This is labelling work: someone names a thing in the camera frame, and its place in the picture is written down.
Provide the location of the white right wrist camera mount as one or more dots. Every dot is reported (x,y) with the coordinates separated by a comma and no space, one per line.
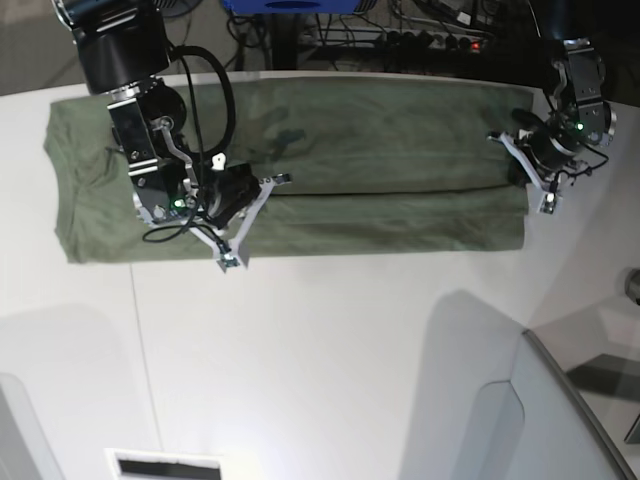
(225,234)

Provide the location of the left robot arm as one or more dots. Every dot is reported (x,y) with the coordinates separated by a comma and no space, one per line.
(566,28)

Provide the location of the black power strip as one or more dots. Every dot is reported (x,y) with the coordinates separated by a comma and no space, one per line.
(425,40)

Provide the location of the green t-shirt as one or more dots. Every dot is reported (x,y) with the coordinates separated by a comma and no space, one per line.
(377,166)

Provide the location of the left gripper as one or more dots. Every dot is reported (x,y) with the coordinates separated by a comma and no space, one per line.
(560,145)

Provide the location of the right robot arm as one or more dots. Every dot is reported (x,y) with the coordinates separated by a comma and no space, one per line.
(179,185)

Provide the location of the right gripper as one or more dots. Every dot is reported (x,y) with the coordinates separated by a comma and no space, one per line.
(227,192)

